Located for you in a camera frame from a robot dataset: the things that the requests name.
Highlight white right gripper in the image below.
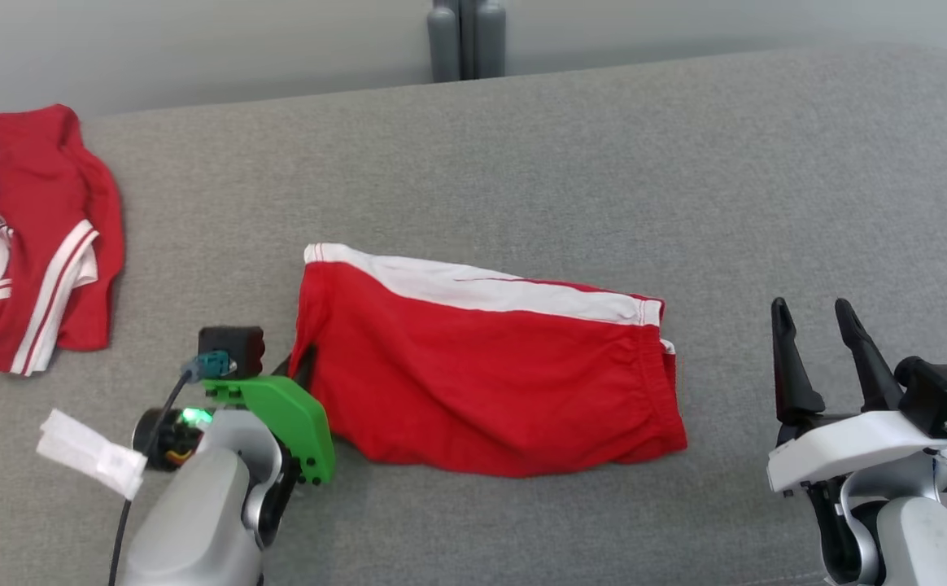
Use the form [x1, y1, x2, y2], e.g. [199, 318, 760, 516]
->
[766, 298, 947, 496]

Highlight white paper cable tag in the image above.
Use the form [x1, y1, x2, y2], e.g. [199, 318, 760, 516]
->
[37, 409, 149, 501]

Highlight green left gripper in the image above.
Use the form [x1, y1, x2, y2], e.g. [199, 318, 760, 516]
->
[201, 346, 337, 488]

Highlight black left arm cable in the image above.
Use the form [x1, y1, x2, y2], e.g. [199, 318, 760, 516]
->
[106, 351, 236, 586]

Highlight red shirt with white trim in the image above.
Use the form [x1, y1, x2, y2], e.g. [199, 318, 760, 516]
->
[0, 103, 125, 377]

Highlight red shorts with white waistband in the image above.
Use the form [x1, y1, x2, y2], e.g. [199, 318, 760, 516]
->
[289, 243, 688, 479]

